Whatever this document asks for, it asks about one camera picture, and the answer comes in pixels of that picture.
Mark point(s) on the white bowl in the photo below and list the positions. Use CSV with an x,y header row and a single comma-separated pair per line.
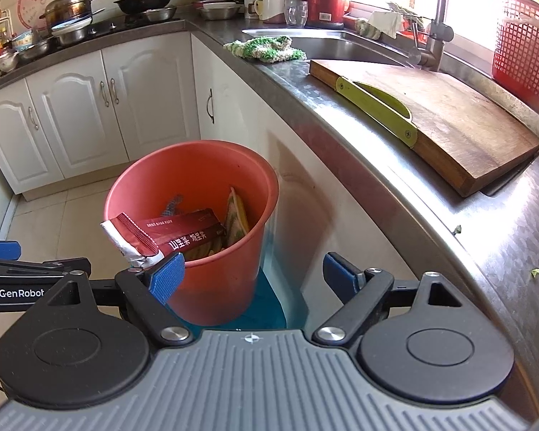
x,y
6,60

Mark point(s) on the green white knitted cloth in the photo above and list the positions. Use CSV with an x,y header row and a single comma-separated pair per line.
x,y
265,48

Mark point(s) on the red plastic basket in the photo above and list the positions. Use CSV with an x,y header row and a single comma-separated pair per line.
x,y
525,54

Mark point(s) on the white sink cabinet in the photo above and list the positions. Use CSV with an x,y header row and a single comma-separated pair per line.
x,y
296,157

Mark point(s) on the orange plastic bucket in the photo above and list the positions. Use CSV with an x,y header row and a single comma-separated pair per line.
x,y
197,166

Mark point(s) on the glass mug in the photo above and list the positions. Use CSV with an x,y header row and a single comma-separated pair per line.
x,y
295,13

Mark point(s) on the stainless steel sink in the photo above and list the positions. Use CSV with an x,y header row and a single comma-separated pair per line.
x,y
332,49

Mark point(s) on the yellow snack packet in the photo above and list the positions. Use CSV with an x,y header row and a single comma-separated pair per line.
x,y
237,215

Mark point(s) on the white rag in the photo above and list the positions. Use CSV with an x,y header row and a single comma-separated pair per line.
x,y
386,22

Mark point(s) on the small steel bowl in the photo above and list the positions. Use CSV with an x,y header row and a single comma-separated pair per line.
x,y
159,14

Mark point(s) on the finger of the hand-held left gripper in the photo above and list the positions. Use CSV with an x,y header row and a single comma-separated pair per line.
x,y
27,269
0,251

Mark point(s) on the black wok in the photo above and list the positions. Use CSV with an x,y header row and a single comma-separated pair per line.
x,y
143,1

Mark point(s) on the green knitted sponge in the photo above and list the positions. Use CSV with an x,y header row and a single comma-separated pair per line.
x,y
366,29

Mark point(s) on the steel pan with plates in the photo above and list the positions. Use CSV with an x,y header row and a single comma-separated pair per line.
x,y
72,36

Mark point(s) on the white mug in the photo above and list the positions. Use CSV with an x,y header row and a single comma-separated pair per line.
x,y
271,9

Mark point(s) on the black gas stove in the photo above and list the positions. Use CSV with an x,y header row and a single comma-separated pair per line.
x,y
112,27

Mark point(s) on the large steel bowl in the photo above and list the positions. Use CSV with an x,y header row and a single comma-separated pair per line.
x,y
220,11

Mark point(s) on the metal faucet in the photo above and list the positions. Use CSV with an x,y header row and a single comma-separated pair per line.
x,y
438,31

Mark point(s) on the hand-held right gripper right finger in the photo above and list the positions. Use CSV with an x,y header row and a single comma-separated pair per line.
x,y
339,274

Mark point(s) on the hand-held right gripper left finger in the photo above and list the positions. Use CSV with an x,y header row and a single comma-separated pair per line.
x,y
166,278

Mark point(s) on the white stove cabinet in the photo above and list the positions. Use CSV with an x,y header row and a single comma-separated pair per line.
x,y
76,112

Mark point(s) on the steel pot with lid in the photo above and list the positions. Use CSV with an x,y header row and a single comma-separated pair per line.
x,y
67,6

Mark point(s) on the red snack packet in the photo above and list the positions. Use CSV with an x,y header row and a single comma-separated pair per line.
x,y
179,233

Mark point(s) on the blue patterned bowl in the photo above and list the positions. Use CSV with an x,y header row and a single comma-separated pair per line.
x,y
21,40

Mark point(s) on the steel basin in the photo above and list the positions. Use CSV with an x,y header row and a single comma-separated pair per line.
x,y
36,49

